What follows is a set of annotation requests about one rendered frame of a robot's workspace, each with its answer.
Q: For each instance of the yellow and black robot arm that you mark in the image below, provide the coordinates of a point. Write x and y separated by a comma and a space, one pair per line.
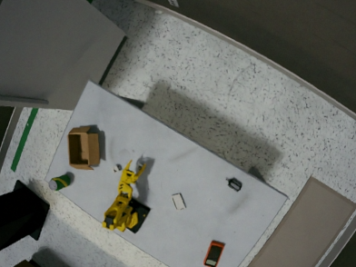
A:
114, 220

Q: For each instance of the green drink can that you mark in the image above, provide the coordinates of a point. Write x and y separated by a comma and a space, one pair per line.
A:
59, 182

